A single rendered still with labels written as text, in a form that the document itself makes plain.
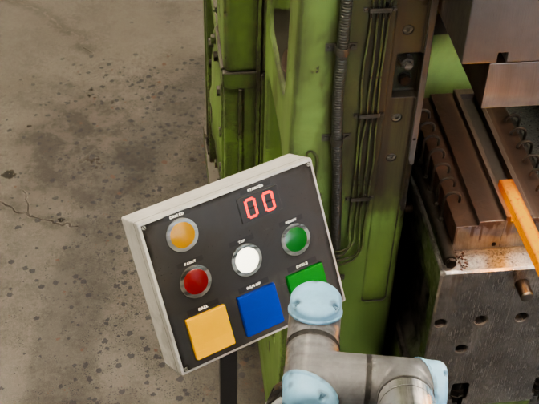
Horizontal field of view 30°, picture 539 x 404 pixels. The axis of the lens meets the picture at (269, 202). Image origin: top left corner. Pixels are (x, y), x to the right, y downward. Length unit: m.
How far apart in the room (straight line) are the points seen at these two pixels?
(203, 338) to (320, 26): 0.58
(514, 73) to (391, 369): 0.64
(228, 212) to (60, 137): 2.12
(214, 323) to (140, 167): 1.92
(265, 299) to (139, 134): 2.06
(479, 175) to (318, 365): 0.85
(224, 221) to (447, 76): 0.85
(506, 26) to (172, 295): 0.71
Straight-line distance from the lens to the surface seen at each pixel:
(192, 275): 1.70
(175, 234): 1.67
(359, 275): 2.25
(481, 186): 2.08
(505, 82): 1.79
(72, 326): 3.11
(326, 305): 1.41
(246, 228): 1.73
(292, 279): 1.78
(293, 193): 1.76
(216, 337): 1.74
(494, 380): 2.31
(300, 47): 1.83
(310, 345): 1.38
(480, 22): 1.71
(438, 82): 2.37
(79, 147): 3.72
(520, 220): 1.99
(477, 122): 2.26
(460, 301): 2.07
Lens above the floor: 2.34
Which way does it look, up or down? 43 degrees down
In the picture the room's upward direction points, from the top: 2 degrees clockwise
